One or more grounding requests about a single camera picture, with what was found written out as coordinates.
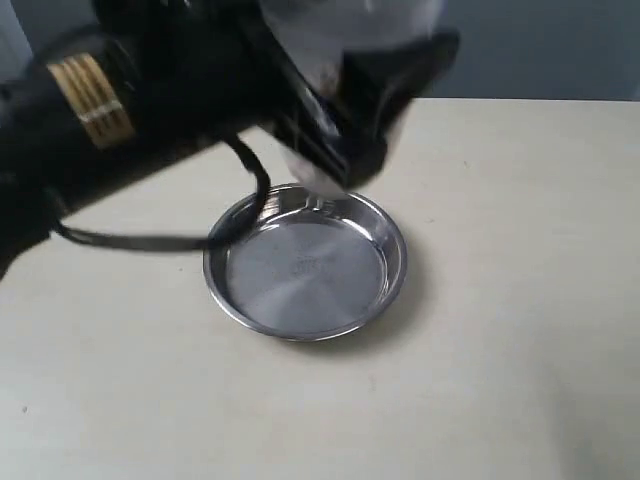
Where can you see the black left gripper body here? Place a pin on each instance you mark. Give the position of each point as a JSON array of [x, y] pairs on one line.
[[192, 70]]

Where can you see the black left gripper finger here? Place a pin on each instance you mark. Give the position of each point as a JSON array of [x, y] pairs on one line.
[[376, 88]]

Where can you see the clear plastic shaker bottle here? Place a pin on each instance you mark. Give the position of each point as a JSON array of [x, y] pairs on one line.
[[310, 39]]

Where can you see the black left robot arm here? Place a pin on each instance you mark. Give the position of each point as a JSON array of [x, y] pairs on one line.
[[55, 117]]

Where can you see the round stainless steel plate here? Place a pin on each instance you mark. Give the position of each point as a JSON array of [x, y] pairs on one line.
[[310, 269]]

